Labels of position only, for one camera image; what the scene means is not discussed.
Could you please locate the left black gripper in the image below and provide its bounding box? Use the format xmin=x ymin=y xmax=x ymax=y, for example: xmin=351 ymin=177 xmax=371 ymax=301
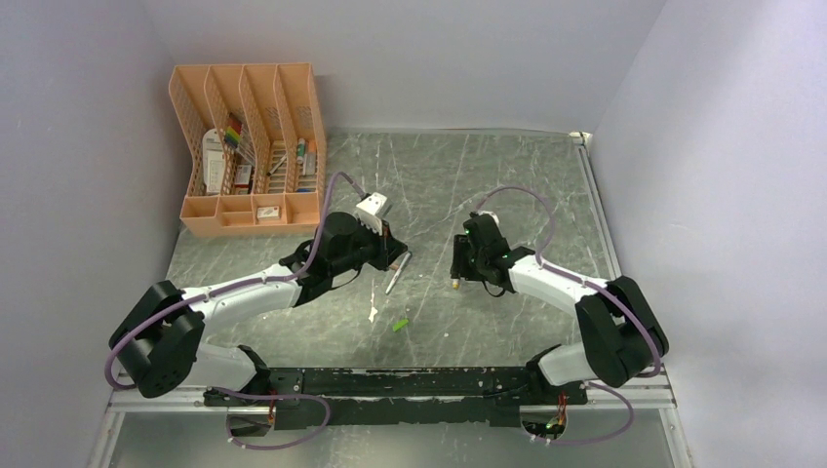
xmin=331 ymin=216 xmax=409 ymax=277

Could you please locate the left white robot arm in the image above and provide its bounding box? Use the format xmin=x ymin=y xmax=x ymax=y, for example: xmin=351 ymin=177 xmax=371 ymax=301
xmin=109 ymin=212 xmax=409 ymax=406

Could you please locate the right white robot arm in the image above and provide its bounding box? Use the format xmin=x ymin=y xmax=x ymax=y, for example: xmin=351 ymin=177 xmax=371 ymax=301
xmin=450 ymin=212 xmax=669 ymax=404

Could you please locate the white pen on table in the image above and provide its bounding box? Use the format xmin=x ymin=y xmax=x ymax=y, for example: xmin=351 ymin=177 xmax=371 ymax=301
xmin=385 ymin=252 xmax=413 ymax=295

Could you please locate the green pen cap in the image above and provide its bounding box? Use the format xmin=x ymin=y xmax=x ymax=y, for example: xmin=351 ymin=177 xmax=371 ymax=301
xmin=392 ymin=319 xmax=410 ymax=332

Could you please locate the small white box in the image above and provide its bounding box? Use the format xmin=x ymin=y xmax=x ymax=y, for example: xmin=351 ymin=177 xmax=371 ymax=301
xmin=256 ymin=206 xmax=281 ymax=222

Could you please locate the orange file organizer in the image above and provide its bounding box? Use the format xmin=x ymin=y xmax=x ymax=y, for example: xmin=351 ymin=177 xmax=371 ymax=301
xmin=169 ymin=62 xmax=327 ymax=237

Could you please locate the colored markers pack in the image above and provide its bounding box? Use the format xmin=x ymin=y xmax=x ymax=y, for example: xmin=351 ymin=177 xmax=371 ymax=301
xmin=223 ymin=113 xmax=243 ymax=154

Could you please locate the white booklet in organizer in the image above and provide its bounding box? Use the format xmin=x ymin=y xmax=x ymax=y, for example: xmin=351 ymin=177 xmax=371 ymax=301
xmin=202 ymin=129 xmax=225 ymax=195

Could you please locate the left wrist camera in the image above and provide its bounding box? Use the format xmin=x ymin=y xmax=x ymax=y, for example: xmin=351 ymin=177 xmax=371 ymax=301
xmin=354 ymin=192 xmax=392 ymax=235

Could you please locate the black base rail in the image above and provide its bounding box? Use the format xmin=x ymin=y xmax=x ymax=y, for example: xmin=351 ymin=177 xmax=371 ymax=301
xmin=203 ymin=367 xmax=587 ymax=430

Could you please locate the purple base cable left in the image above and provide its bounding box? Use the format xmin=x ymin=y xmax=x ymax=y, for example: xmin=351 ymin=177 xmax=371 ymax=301
xmin=213 ymin=390 xmax=332 ymax=451

